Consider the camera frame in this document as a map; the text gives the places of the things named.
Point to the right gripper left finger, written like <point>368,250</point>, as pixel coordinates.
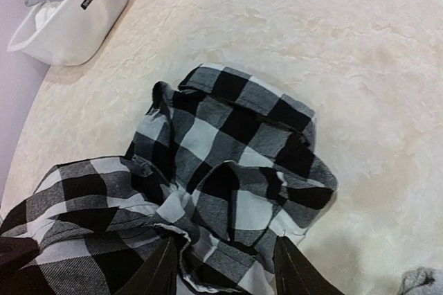
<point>156,275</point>

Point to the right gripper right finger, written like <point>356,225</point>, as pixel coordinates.
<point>295,275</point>

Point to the black white plaid shirt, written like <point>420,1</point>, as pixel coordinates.
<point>224,163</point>

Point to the white cloth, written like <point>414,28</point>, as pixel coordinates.
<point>44,12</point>

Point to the white laundry basket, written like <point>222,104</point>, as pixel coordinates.
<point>72,35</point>

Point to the folded grey garment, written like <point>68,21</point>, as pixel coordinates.
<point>421,281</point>

